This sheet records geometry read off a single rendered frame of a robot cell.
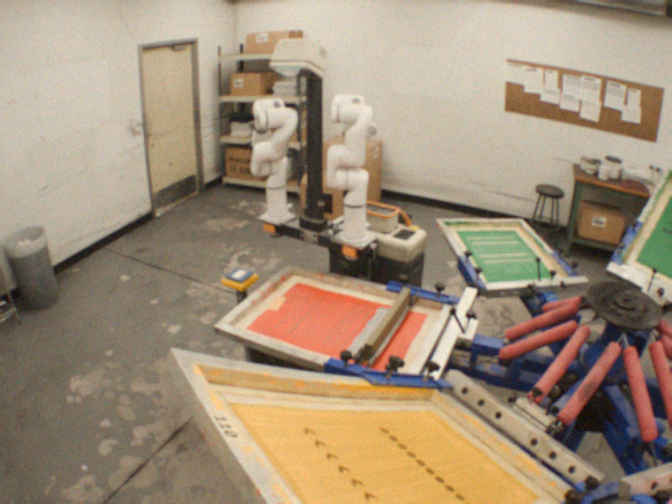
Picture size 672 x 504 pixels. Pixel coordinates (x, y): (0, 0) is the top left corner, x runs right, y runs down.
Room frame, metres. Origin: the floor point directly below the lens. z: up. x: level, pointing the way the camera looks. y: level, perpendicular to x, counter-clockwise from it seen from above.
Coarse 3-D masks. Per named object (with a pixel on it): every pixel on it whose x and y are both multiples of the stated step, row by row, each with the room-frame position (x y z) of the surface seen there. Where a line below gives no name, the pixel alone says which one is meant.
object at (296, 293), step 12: (300, 288) 1.81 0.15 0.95; (312, 288) 1.81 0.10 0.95; (288, 300) 1.71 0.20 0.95; (300, 300) 1.71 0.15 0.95; (348, 300) 1.71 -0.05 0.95; (360, 300) 1.71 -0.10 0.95; (372, 312) 1.62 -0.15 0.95; (408, 312) 1.61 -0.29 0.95; (408, 324) 1.53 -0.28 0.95; (420, 324) 1.52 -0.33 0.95; (396, 336) 1.45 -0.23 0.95; (408, 336) 1.45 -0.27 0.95
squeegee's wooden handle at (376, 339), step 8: (408, 288) 1.63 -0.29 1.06; (400, 296) 1.57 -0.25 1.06; (408, 296) 1.60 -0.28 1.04; (400, 304) 1.51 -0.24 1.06; (408, 304) 1.61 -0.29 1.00; (392, 312) 1.46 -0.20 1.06; (400, 312) 1.52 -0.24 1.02; (384, 320) 1.41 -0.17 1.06; (392, 320) 1.44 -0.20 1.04; (376, 328) 1.36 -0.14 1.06; (384, 328) 1.36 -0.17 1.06; (392, 328) 1.44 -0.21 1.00; (376, 336) 1.31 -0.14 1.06; (384, 336) 1.37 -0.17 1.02; (368, 344) 1.27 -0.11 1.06; (376, 344) 1.30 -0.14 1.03; (368, 352) 1.27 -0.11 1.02; (368, 360) 1.27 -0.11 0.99
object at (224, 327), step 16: (288, 272) 1.89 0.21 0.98; (304, 272) 1.90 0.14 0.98; (320, 272) 1.89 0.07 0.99; (272, 288) 1.77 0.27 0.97; (352, 288) 1.80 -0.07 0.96; (368, 288) 1.76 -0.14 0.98; (384, 288) 1.75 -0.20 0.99; (240, 304) 1.61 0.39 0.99; (256, 304) 1.66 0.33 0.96; (416, 304) 1.67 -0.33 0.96; (432, 304) 1.64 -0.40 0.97; (224, 320) 1.49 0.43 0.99; (448, 320) 1.54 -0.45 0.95; (224, 336) 1.43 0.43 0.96; (240, 336) 1.40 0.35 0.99; (256, 336) 1.40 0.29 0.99; (432, 336) 1.39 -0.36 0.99; (272, 352) 1.33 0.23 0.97; (288, 352) 1.31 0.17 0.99; (304, 352) 1.31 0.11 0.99; (320, 368) 1.25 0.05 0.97; (416, 368) 1.21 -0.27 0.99
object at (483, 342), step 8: (480, 336) 1.31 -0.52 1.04; (488, 336) 1.31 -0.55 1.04; (456, 344) 1.30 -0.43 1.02; (472, 344) 1.28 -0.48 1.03; (480, 344) 1.26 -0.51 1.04; (488, 344) 1.26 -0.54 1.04; (496, 344) 1.26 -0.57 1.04; (480, 352) 1.26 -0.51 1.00; (488, 352) 1.25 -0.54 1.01; (496, 352) 1.23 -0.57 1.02
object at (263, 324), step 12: (264, 312) 1.61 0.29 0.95; (276, 312) 1.61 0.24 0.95; (252, 324) 1.52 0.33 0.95; (264, 324) 1.53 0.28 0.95; (276, 336) 1.45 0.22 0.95; (288, 336) 1.45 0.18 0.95; (312, 348) 1.38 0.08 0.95; (324, 348) 1.38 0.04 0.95; (384, 348) 1.38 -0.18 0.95; (396, 348) 1.37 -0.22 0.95; (408, 348) 1.37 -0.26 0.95; (384, 360) 1.31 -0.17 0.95
